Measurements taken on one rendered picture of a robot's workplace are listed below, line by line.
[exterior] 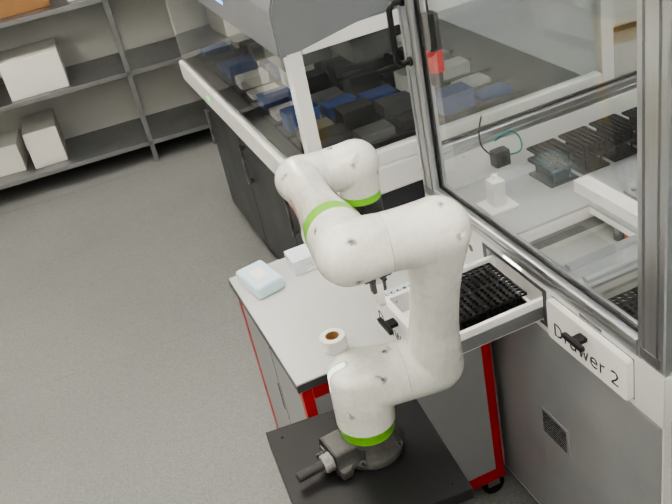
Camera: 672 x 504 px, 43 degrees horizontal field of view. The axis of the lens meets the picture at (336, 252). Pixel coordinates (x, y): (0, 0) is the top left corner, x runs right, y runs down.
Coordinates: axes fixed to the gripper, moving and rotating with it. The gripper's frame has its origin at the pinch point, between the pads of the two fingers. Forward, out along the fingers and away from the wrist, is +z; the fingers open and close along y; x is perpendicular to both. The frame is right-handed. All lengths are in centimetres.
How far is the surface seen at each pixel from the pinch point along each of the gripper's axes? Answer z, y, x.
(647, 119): -50, -35, 54
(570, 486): 68, -36, 22
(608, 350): 7, -34, 43
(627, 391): 14, -34, 49
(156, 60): 32, -15, -372
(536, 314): 12.8, -33.5, 15.8
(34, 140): 61, 71, -382
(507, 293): 8.6, -29.9, 9.1
